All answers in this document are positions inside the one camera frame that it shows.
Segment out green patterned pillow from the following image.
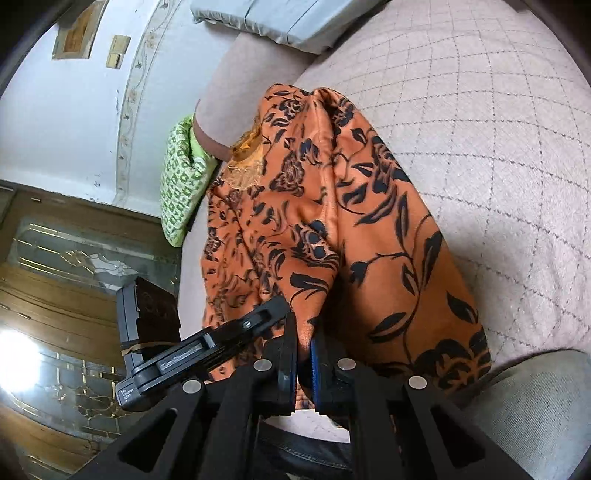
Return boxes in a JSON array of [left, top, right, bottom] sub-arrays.
[[159, 115, 220, 247]]

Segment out grey-blue pillow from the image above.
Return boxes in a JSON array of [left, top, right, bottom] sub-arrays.
[[190, 0, 393, 54]]

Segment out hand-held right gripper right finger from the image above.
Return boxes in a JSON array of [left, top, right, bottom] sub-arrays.
[[311, 338, 514, 480]]

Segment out framed wall picture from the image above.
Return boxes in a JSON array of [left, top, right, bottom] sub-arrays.
[[52, 0, 109, 61]]

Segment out pink quilted bed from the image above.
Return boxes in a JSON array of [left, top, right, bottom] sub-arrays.
[[178, 0, 591, 444]]

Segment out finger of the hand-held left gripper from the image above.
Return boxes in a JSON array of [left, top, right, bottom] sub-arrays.
[[210, 294, 291, 359]]

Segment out wooden door with glass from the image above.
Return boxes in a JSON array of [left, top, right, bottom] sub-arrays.
[[0, 180, 183, 480]]

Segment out orange floral garment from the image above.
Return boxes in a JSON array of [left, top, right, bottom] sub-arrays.
[[199, 83, 492, 411]]

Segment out pink bolster cushion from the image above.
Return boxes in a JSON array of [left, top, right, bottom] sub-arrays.
[[193, 32, 324, 162]]

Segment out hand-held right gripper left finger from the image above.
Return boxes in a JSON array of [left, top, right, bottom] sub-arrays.
[[69, 313, 297, 480]]

